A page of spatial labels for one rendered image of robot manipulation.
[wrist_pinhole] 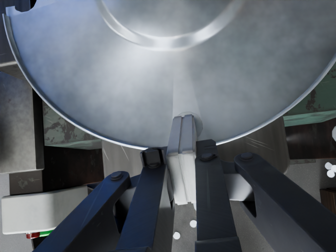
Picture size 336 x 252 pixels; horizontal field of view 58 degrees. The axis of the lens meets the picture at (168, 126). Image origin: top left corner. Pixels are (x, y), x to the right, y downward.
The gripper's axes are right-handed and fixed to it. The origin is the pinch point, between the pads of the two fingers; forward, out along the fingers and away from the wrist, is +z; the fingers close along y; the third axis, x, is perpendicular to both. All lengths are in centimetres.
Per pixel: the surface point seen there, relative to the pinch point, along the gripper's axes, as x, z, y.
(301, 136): -19, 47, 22
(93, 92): 3.8, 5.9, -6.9
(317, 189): -47, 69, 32
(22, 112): 0.8, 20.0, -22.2
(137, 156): -1.3, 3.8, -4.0
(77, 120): 2.0, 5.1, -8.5
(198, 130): 0.0, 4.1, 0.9
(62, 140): -3.3, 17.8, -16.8
